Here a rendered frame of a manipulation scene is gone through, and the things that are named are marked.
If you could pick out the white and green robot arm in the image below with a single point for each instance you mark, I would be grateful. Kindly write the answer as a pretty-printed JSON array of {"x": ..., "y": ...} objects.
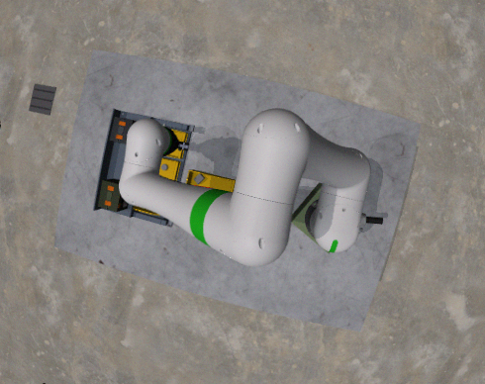
[{"x": 253, "y": 226}]

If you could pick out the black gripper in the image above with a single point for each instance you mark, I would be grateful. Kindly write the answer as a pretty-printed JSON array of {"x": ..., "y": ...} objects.
[{"x": 181, "y": 145}]

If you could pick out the dark blue-grey metal shelf rack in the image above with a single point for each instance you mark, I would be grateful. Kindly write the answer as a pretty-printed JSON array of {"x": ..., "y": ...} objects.
[{"x": 113, "y": 161}]

